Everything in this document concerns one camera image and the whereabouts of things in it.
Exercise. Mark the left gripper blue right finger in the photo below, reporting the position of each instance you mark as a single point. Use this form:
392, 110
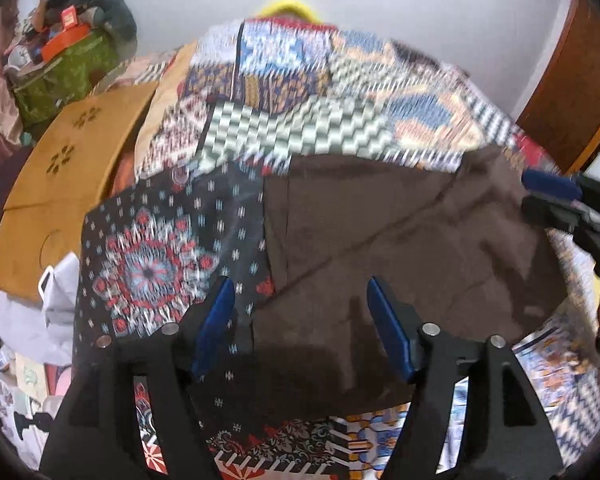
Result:
397, 325

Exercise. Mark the orange box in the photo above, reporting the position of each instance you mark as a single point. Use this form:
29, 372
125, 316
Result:
72, 31

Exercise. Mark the brown cloth garment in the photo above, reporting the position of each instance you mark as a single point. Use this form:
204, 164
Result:
454, 245

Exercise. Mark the yellow curved foam tube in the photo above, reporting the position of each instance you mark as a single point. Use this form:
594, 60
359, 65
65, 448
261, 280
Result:
299, 9

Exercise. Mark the wooden lap desk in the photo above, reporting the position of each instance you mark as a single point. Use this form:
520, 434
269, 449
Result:
71, 170

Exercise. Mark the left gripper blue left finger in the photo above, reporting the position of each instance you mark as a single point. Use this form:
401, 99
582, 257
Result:
204, 326

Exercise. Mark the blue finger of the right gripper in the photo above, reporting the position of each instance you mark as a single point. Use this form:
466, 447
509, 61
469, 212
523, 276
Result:
562, 188

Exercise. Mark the colourful patchwork bedspread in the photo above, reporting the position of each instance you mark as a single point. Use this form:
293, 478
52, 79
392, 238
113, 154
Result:
243, 100

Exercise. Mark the grey plush toy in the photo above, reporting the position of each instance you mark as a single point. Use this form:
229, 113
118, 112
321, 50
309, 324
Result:
112, 15

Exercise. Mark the green fabric storage bag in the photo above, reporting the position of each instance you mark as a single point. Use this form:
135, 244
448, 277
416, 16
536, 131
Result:
70, 76

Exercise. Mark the wooden wardrobe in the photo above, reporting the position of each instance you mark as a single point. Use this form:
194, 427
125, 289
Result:
563, 114

